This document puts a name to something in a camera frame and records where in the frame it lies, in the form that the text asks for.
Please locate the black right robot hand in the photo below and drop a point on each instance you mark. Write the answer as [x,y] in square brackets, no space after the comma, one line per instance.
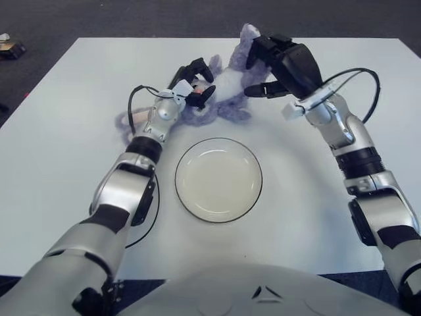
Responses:
[296,69]

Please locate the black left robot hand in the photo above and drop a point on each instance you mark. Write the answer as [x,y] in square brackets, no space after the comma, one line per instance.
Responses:
[197,66]

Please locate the purple plush bunny doll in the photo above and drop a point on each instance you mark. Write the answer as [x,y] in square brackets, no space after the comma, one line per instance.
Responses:
[227,82]

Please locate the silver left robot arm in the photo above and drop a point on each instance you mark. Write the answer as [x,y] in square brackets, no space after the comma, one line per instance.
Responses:
[125,184]

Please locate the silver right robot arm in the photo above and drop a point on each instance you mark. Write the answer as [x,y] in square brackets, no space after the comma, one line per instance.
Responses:
[348,131]

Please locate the white plate with black rim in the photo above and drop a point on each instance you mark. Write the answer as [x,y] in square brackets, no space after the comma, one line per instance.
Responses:
[218,181]

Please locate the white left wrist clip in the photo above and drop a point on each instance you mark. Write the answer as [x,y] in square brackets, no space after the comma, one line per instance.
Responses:
[181,88]

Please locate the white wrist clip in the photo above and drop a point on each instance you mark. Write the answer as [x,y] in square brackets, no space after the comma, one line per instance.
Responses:
[181,88]
[291,112]

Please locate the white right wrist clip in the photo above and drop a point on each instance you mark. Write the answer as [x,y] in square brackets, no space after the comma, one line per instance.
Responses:
[291,112]

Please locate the black and yellow floor box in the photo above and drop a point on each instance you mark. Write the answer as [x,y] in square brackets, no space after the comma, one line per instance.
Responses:
[11,49]

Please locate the grey robot torso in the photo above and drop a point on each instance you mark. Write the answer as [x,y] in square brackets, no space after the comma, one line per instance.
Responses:
[246,293]

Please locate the black metal bracket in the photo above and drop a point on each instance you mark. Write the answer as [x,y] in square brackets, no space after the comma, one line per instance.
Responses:
[115,288]

